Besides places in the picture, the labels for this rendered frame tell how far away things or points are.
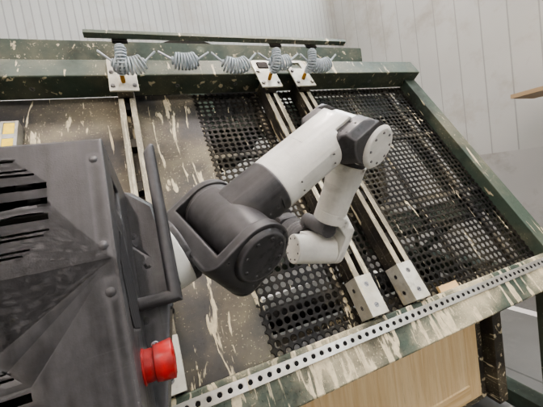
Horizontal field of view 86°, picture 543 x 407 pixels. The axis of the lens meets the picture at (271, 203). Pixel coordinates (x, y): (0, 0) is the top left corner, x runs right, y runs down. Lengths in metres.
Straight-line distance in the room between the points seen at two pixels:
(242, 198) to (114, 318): 0.23
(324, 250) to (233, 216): 0.31
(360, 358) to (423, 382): 0.63
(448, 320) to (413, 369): 0.39
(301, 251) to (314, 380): 0.39
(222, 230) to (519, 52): 3.48
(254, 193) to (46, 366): 0.28
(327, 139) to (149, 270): 0.31
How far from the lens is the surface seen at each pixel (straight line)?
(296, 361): 0.87
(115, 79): 1.32
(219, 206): 0.40
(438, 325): 1.12
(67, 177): 0.27
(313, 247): 0.63
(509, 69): 3.69
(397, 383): 1.45
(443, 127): 1.81
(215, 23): 4.27
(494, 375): 1.85
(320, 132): 0.47
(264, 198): 0.41
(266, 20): 4.61
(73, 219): 0.25
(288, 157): 0.43
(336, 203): 0.59
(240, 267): 0.36
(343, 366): 0.92
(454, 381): 1.69
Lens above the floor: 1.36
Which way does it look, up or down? 4 degrees down
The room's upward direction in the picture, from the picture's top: 9 degrees counter-clockwise
